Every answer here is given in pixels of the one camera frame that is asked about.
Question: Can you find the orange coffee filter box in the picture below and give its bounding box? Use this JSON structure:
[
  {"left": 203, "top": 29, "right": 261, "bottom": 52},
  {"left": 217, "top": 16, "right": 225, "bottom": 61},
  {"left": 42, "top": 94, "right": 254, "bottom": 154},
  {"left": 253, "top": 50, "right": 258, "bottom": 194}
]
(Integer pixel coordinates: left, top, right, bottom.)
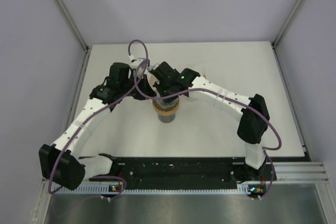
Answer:
[{"left": 148, "top": 75, "right": 158, "bottom": 95}]

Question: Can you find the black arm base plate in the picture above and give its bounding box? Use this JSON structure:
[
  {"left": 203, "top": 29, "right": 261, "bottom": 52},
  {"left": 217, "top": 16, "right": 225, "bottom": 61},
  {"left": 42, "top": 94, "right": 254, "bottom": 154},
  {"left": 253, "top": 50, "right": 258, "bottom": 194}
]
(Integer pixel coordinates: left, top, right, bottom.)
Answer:
[{"left": 94, "top": 157, "right": 277, "bottom": 190}]

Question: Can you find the aluminium front rail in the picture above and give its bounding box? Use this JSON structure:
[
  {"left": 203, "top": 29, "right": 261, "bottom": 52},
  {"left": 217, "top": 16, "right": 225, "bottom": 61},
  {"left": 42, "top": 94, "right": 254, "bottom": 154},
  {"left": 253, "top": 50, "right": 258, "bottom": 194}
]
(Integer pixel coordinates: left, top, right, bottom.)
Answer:
[{"left": 41, "top": 162, "right": 329, "bottom": 183}]

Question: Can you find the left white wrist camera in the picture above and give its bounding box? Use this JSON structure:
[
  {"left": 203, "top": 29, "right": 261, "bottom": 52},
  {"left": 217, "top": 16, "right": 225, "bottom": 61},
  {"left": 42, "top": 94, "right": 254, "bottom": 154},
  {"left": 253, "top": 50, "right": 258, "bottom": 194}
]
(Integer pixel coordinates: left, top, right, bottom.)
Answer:
[{"left": 128, "top": 55, "right": 146, "bottom": 70}]

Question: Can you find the grey slotted cable duct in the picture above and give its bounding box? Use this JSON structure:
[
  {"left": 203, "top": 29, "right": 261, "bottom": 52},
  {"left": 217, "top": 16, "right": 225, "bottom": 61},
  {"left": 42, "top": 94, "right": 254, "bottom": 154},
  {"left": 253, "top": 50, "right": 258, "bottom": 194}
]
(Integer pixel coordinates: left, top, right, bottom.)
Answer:
[{"left": 54, "top": 181, "right": 263, "bottom": 195}]

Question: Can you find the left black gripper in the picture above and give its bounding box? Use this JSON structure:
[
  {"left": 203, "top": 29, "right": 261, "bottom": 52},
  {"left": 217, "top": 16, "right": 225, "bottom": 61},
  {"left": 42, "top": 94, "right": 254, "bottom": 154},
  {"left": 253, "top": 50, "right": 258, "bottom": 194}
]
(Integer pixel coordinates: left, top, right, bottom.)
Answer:
[{"left": 121, "top": 73, "right": 156, "bottom": 101}]

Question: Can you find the white paper coffee filter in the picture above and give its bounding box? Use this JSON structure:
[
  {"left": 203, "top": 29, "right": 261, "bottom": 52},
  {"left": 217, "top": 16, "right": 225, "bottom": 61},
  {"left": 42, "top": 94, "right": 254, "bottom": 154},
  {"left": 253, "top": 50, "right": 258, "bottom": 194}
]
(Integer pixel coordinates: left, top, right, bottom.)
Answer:
[{"left": 189, "top": 64, "right": 206, "bottom": 77}]

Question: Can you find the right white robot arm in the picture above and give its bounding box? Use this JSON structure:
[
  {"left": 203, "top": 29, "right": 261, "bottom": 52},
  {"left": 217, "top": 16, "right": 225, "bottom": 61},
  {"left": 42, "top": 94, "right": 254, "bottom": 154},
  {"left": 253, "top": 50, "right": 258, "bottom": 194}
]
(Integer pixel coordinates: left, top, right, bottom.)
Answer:
[{"left": 149, "top": 61, "right": 270, "bottom": 180}]

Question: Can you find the right aluminium frame post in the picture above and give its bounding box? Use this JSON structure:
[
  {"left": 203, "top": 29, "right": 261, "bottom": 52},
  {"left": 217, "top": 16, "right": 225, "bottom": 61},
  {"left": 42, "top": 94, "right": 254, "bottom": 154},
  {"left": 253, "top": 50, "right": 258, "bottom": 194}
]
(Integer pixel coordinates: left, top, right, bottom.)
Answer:
[{"left": 272, "top": 0, "right": 322, "bottom": 48}]

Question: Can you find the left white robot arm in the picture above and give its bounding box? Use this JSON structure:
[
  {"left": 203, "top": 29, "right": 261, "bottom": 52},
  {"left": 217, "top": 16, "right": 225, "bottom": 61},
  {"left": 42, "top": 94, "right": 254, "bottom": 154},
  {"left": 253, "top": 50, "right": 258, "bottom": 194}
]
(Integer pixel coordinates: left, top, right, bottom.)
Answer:
[{"left": 38, "top": 59, "right": 154, "bottom": 190}]

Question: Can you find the left aluminium frame post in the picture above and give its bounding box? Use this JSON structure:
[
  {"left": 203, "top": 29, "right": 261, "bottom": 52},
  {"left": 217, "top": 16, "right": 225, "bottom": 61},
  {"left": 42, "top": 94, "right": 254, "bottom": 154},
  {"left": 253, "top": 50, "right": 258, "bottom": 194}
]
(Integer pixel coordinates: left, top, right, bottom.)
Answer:
[{"left": 40, "top": 0, "right": 91, "bottom": 51}]

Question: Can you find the grey glass carafe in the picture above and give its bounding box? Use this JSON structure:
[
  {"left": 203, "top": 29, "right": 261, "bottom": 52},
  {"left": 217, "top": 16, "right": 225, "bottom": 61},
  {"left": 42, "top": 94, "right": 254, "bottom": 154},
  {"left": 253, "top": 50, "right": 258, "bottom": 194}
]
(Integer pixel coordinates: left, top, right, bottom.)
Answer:
[{"left": 158, "top": 113, "right": 175, "bottom": 123}]

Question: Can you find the aluminium frame post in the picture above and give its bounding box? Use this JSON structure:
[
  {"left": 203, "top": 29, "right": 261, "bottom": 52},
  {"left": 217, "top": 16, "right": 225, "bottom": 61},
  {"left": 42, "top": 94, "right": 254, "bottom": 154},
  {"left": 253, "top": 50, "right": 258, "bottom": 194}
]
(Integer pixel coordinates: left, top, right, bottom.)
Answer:
[
  {"left": 272, "top": 0, "right": 322, "bottom": 48},
  {"left": 40, "top": 0, "right": 91, "bottom": 51}
]

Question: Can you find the ribbed grey glass dripper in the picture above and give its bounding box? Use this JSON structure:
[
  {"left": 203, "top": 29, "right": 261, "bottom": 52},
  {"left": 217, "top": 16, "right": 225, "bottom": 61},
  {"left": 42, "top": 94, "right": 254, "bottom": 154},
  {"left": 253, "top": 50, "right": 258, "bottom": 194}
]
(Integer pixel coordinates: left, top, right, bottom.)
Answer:
[{"left": 152, "top": 99, "right": 180, "bottom": 112}]

